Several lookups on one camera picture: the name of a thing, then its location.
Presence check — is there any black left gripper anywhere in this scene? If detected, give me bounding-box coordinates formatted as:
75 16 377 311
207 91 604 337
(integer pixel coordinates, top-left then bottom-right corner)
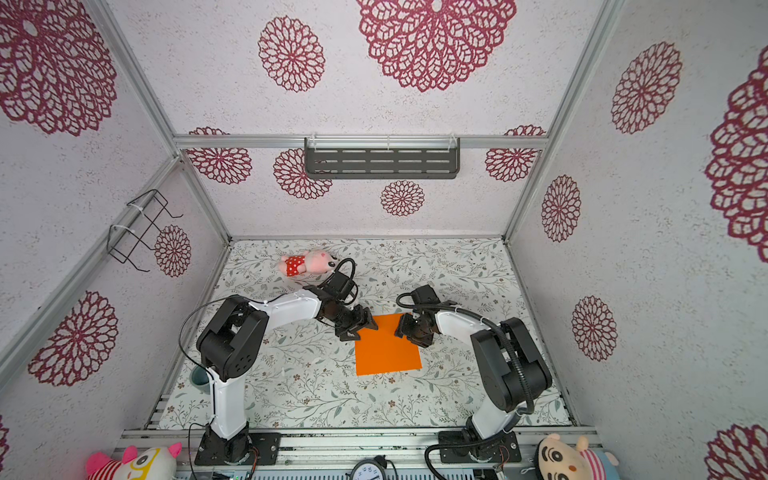
327 301 379 342

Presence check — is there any orange square paper sheet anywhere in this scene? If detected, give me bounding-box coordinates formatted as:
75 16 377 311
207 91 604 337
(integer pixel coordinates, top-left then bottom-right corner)
355 314 422 376

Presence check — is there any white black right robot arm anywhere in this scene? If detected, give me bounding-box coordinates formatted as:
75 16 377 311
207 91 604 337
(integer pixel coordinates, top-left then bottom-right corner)
395 305 553 440

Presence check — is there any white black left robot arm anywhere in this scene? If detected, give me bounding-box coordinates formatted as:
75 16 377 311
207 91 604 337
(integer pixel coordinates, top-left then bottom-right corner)
196 287 378 441

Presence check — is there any pink pig plush toy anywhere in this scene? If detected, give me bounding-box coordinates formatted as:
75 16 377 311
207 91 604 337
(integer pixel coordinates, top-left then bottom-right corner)
278 250 339 277

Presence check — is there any round gauge clock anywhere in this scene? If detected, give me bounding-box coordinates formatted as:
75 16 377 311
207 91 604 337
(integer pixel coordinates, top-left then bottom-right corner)
349 455 388 480

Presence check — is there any teal cup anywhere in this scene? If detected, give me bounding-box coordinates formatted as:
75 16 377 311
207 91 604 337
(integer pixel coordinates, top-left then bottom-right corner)
189 366 211 395

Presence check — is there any boy face plush toy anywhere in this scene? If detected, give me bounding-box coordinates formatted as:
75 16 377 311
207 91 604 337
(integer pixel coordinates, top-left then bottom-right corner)
533 433 620 480

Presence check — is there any pink white plush toy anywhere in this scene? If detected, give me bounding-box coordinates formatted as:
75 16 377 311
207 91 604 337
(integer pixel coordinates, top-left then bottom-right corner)
86 443 182 480

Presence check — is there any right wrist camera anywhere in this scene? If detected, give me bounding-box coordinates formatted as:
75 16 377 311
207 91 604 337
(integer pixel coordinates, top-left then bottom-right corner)
410 284 442 308

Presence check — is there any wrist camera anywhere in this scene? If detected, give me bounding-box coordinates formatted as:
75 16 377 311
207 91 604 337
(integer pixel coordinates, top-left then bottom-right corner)
410 284 442 308
321 272 357 303

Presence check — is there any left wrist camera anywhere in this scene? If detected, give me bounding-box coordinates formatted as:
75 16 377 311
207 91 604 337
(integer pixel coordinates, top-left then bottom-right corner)
321 272 357 303

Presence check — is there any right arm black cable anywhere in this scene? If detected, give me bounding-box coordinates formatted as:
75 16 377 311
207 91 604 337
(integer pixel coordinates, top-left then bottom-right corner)
394 290 536 480

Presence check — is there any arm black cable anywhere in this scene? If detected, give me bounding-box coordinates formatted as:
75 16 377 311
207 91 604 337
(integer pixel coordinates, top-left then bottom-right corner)
394 290 536 480
178 293 289 421

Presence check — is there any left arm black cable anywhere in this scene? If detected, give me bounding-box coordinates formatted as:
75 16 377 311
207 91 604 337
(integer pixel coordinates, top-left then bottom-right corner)
178 293 289 421

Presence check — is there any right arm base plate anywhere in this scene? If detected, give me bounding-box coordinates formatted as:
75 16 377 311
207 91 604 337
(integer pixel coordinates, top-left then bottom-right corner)
438 430 522 464

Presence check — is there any grey wall shelf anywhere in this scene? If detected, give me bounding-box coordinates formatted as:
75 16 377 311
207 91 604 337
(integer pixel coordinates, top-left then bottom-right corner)
304 137 461 180

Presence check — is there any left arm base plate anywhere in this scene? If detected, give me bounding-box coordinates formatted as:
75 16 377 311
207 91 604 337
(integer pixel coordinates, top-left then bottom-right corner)
194 429 282 466

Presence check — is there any black wire wall rack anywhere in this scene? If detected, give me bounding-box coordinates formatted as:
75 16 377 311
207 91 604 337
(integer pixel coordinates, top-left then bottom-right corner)
106 189 183 273

